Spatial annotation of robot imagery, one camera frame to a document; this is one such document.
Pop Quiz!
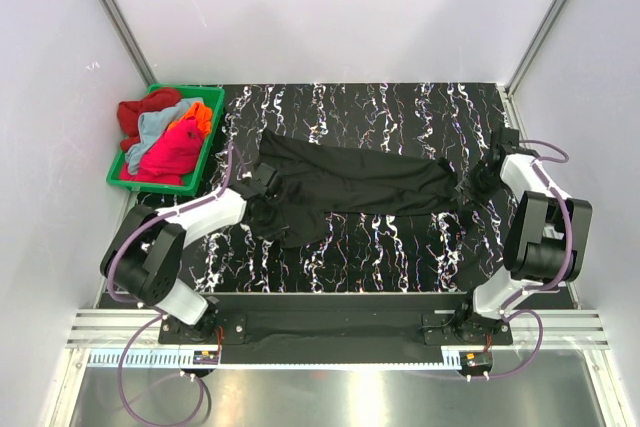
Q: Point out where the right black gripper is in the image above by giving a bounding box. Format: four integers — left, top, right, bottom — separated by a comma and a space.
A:
452, 160, 505, 212

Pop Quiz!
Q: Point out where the black t shirt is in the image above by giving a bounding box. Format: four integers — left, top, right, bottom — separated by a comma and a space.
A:
251, 130, 458, 249

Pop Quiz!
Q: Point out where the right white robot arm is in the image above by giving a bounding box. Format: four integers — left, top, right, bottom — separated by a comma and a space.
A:
450, 153, 593, 344

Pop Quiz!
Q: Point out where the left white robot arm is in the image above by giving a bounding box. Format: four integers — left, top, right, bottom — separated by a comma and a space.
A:
100, 179, 278, 343

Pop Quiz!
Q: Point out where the black marbled table mat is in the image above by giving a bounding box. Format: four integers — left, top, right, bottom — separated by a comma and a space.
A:
104, 81, 564, 294

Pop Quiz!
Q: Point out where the magenta t shirt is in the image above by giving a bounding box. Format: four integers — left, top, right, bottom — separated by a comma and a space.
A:
119, 120, 205, 186

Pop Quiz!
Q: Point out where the orange t shirt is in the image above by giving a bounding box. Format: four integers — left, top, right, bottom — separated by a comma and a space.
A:
167, 101, 214, 138

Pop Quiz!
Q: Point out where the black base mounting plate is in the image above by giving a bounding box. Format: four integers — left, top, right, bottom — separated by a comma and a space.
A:
159, 293, 513, 368

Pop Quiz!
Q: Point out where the green plastic bin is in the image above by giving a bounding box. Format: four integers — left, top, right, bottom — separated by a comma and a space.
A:
106, 84, 225, 196

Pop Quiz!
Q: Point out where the light blue t shirt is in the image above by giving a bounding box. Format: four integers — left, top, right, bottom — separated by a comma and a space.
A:
125, 98, 199, 176

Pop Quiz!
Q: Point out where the dark red t shirt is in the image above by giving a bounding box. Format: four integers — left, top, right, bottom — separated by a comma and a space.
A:
116, 87, 182, 152

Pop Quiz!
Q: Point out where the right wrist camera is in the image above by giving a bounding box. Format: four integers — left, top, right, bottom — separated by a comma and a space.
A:
491, 126, 520, 153

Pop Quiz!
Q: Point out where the aluminium rail profile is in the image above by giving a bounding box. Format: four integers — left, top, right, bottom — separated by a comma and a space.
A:
66, 309, 609, 350

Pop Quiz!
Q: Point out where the right corner frame post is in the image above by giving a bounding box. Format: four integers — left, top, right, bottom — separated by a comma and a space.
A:
504, 0, 601, 98

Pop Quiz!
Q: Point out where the corner frame post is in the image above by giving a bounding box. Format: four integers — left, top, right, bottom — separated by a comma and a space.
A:
504, 0, 601, 98
99, 0, 158, 86

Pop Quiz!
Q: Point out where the left corner frame post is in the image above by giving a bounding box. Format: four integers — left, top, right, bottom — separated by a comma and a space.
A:
99, 0, 158, 86

